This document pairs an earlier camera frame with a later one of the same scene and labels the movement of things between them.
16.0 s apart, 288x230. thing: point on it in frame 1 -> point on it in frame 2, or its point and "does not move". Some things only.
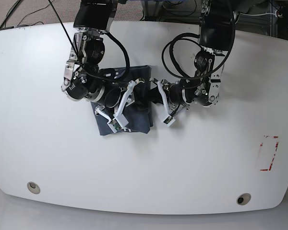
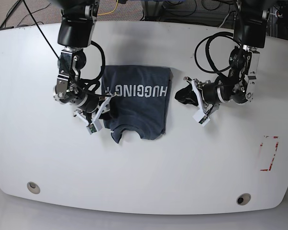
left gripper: [111, 97] -> [89, 102]
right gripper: [178, 95] -> [213, 93]
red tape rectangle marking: [276, 148] does not move
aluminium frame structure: [258, 16] does not move
